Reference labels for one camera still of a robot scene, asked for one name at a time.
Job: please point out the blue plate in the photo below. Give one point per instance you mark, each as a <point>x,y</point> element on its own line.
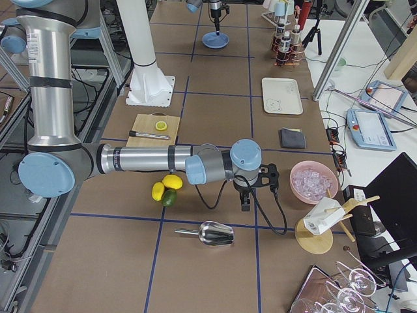
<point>215,40</point>

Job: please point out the wine glass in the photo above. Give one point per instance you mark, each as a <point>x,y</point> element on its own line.
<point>348,299</point>
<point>361,280</point>

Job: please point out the yellow lemon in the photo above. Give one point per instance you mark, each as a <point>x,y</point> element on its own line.
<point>172,181</point>
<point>158,190</point>

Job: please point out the pink bowl of ice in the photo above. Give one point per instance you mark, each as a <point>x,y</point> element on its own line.
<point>311,181</point>

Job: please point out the copper wire bottle rack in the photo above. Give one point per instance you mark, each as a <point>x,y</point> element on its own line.
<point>295,58</point>

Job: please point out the green lime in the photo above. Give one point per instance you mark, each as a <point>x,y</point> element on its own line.
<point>169,198</point>

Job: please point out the white paper carton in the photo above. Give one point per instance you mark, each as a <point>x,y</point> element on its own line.
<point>323,216</point>

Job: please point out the pale green cup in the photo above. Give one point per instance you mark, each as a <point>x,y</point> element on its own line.
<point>284,8</point>

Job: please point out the steel muddler rod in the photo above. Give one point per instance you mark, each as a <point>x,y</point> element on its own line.
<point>133,133</point>

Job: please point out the blue teach pendant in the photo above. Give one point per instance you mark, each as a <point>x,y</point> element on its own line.
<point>369,130</point>

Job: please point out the steel ice scoop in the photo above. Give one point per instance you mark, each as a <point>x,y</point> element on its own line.
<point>211,233</point>

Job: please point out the cream bear tray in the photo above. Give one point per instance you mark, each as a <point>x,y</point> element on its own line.
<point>281,96</point>

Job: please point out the lemon half slice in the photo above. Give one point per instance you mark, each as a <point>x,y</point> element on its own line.
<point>161,126</point>

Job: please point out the grey folded cloth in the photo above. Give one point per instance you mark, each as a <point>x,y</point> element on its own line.
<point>293,139</point>

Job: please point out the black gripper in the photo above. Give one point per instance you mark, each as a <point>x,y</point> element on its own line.
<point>241,189</point>
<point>215,8</point>

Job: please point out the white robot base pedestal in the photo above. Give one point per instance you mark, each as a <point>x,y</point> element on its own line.
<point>148,85</point>

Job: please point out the white wire cup rack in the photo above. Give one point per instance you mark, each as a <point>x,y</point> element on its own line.
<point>274,19</point>

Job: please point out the wooden cutting board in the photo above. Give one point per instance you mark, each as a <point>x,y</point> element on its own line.
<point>146,123</point>

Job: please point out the dark drink bottle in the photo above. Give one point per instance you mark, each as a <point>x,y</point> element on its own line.
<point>284,46</point>
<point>280,29</point>
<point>295,38</point>

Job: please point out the black camera tripod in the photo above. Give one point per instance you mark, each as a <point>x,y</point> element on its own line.
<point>315,31</point>

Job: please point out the wooden cup stand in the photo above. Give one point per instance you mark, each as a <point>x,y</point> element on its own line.
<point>320,244</point>

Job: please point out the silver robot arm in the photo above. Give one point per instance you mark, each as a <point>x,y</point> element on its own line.
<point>193,5</point>
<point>57,159</point>

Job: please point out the black monitor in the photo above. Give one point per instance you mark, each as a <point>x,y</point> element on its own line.
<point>396,209</point>

